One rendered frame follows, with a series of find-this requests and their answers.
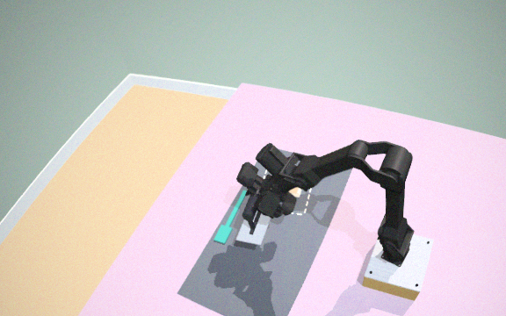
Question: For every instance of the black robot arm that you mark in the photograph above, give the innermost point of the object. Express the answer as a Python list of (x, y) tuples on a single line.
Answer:
[(394, 232)]

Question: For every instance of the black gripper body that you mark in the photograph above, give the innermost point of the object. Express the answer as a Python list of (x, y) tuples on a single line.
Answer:
[(247, 177)]

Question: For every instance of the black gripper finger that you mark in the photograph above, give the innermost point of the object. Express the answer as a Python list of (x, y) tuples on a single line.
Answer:
[(250, 191)]

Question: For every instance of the cream tile with dark square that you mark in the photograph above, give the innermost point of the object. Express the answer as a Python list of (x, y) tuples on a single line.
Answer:
[(296, 192)]

